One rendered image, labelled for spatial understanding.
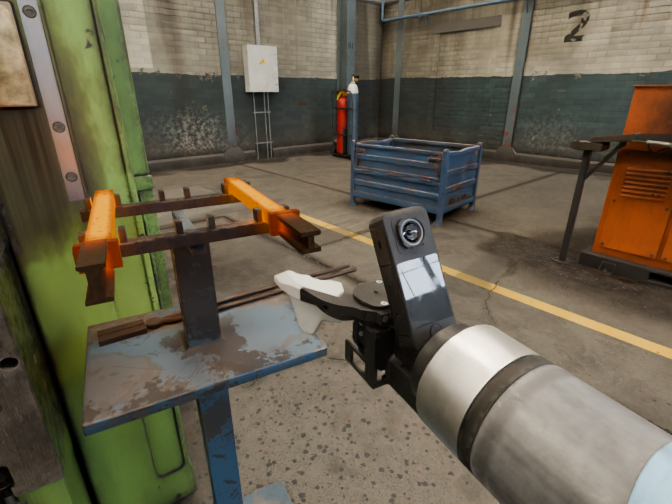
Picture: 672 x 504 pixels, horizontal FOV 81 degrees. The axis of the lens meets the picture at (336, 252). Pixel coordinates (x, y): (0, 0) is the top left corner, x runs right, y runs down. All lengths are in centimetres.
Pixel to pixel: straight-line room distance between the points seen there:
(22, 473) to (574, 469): 99
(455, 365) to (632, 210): 313
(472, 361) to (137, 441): 116
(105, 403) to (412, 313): 54
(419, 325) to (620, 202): 310
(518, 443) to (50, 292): 98
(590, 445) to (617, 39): 745
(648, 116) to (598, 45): 445
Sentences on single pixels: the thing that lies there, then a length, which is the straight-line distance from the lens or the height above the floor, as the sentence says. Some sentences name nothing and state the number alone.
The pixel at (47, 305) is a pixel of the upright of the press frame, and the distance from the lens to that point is 109.
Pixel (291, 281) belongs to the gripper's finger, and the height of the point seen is 104.
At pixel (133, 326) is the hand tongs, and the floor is 78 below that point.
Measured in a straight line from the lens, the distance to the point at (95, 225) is 63.
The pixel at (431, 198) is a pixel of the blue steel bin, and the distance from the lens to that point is 397.
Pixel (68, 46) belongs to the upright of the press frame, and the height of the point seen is 129.
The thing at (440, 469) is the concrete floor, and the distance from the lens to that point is 160.
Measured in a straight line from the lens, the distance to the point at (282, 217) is 57.
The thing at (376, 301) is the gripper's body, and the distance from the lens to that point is 35.
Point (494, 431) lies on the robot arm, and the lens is 26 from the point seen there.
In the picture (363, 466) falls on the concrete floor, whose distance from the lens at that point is 156.
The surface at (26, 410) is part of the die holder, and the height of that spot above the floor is 66.
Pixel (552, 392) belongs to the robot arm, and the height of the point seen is 105.
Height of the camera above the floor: 121
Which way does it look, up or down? 22 degrees down
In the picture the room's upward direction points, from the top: straight up
